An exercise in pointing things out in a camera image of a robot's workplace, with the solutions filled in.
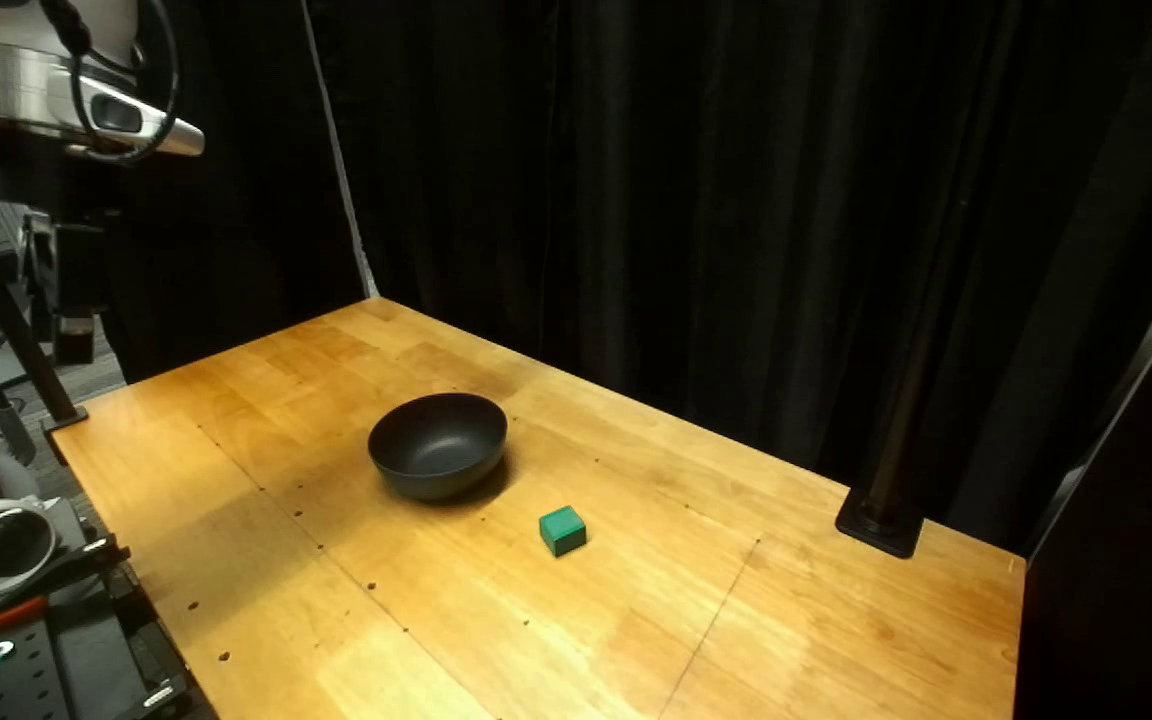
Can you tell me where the green cube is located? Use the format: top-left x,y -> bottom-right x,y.
535,501 -> 592,561

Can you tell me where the black side panel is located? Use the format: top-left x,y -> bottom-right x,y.
1010,257 -> 1152,720

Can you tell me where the grey metal rack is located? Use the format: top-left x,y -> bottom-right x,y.
0,177 -> 103,369

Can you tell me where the white thin pole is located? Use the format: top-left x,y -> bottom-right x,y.
296,0 -> 380,299

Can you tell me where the black curtain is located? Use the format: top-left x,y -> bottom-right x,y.
68,0 -> 1152,551

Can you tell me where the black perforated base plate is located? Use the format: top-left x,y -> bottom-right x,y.
0,533 -> 215,720

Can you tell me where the orange handled tool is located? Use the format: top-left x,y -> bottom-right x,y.
0,593 -> 55,631

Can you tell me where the black bowl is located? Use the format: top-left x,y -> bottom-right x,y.
363,386 -> 513,509

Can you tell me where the black post with base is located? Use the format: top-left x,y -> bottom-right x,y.
837,196 -> 993,561

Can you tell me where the black tripod leg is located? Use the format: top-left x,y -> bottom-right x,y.
0,171 -> 91,431

